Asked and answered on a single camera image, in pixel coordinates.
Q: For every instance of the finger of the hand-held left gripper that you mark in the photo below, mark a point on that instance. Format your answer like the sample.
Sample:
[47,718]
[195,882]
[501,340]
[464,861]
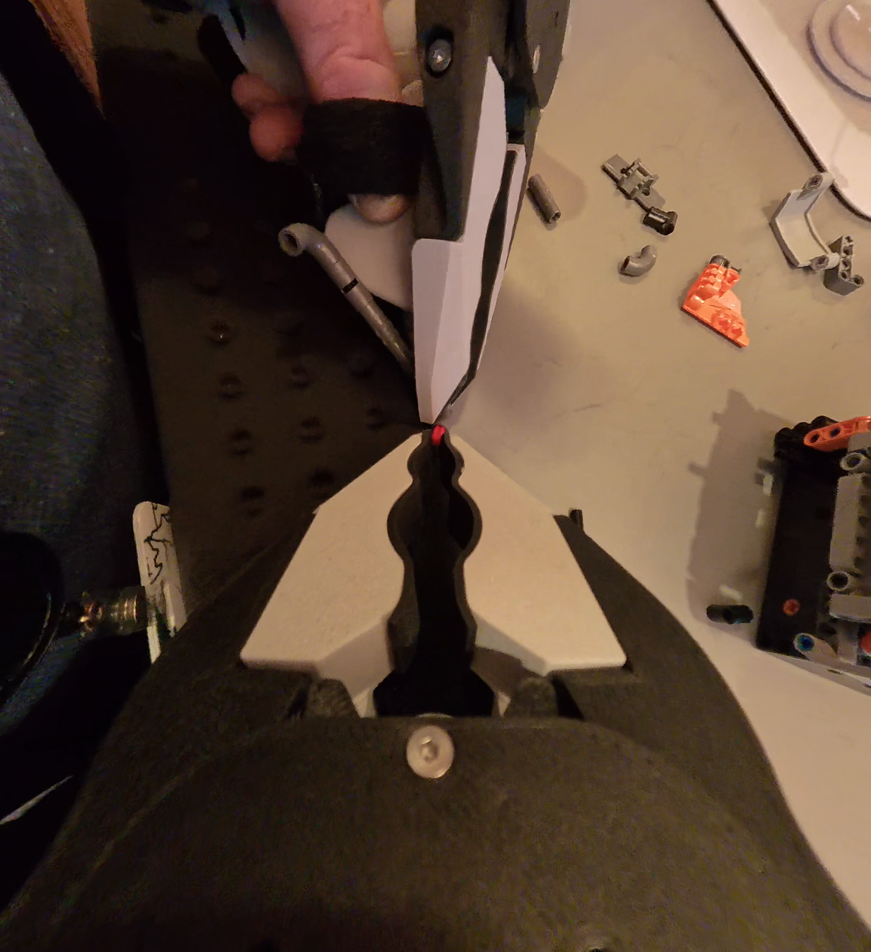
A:
[450,298]
[507,208]

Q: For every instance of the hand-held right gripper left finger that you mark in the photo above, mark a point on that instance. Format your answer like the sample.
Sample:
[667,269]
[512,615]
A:
[324,595]

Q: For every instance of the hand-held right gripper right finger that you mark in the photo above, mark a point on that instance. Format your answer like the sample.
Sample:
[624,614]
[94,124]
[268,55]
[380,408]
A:
[543,595]

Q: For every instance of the cluster of small grey connectors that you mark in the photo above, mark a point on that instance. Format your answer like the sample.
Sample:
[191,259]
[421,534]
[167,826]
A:
[543,198]

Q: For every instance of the dark grey axle pin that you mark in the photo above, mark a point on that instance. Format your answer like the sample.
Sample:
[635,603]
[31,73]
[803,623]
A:
[373,305]

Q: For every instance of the dark grey elbow connector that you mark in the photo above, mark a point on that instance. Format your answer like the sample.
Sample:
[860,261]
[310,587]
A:
[302,238]

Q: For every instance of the grey elbow connector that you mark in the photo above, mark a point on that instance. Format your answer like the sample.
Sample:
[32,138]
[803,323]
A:
[638,264]

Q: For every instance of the person's left hand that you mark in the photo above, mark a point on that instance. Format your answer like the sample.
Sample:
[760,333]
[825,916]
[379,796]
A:
[339,52]

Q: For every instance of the dark grey connector plate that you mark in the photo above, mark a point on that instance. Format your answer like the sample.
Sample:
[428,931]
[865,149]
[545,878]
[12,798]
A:
[632,179]

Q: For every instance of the black short connector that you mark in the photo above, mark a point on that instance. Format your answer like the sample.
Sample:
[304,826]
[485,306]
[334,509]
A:
[660,222]

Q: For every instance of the white printed cloth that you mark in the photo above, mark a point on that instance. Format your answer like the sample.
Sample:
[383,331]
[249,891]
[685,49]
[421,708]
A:
[160,573]

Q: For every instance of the orange panel piece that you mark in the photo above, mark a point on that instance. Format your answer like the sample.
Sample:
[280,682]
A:
[718,305]

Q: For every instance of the light grey curved panel piece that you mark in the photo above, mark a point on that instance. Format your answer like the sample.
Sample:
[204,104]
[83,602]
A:
[795,223]

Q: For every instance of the grey white toy robot model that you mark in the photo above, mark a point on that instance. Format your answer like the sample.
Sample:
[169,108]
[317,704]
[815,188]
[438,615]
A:
[852,551]

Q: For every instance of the white stand base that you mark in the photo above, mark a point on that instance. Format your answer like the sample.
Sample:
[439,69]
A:
[837,134]

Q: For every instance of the dark grey beam piece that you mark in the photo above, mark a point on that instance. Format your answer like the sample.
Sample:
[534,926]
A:
[844,265]

